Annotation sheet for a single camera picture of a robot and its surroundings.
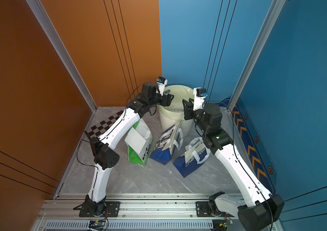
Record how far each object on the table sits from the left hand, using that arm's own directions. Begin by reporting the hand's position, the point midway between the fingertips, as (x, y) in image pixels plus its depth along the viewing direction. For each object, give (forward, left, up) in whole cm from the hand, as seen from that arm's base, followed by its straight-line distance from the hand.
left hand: (170, 92), depth 82 cm
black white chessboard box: (-6, +52, -30) cm, 61 cm away
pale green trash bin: (-11, -2, -5) cm, 13 cm away
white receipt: (-25, +18, -12) cm, 33 cm away
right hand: (-14, -8, +7) cm, 18 cm away
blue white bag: (-22, -1, -14) cm, 26 cm away
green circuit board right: (-59, -28, -33) cm, 73 cm away
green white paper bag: (-28, +16, -27) cm, 42 cm away
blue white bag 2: (-32, -13, -12) cm, 37 cm away
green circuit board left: (-60, +35, -36) cm, 78 cm away
